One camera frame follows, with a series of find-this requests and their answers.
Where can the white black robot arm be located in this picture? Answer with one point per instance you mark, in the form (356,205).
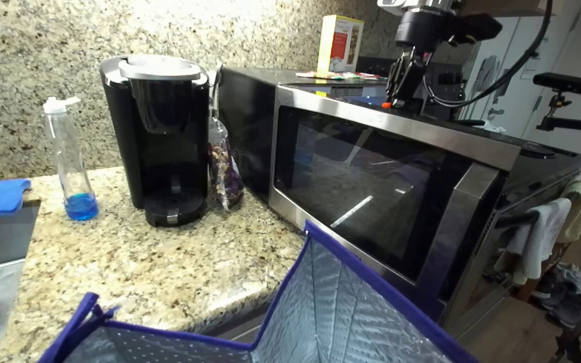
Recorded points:
(425,30)

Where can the clear bottle blue liquid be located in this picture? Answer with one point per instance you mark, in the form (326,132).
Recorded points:
(76,167)

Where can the black stainless microwave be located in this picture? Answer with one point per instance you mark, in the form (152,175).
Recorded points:
(242,121)

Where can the white towel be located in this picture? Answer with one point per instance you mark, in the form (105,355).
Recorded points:
(539,234)

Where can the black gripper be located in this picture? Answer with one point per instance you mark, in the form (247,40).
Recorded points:
(412,67)

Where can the granola bar box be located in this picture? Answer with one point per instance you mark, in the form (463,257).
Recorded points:
(341,43)

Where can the blue cloth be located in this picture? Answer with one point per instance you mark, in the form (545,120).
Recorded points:
(0,197)

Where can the green white packet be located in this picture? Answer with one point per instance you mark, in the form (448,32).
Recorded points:
(334,77)

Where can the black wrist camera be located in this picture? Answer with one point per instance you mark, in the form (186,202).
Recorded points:
(474,29)

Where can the black external camera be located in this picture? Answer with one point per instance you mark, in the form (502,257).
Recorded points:
(565,83)

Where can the black stainless microwave oven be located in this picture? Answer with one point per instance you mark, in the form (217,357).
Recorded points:
(372,195)

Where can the white product carton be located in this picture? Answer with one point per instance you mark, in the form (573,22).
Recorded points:
(515,112)

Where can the clear plastic snack bag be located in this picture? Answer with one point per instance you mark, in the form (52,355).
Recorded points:
(224,167)

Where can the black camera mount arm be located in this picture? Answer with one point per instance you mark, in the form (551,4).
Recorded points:
(573,123)

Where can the blue insulated bag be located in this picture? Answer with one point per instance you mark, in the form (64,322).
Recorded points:
(344,316)

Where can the black coffee maker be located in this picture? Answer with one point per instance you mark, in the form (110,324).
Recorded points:
(163,134)

